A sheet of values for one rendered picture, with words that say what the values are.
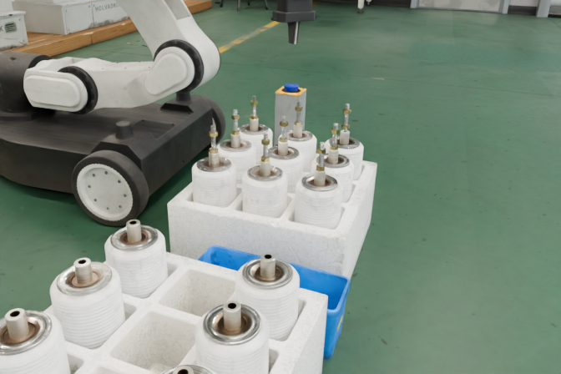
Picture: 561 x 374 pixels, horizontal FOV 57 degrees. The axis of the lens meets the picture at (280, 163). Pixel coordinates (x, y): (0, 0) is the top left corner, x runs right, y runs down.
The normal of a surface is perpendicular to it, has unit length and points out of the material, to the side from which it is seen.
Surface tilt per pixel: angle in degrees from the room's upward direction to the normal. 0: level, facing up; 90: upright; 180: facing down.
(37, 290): 0
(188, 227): 90
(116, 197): 90
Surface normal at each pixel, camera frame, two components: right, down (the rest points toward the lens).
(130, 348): 0.93, 0.18
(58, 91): -0.28, 0.39
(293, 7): 0.55, 0.36
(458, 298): 0.03, -0.91
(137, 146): 0.70, -0.54
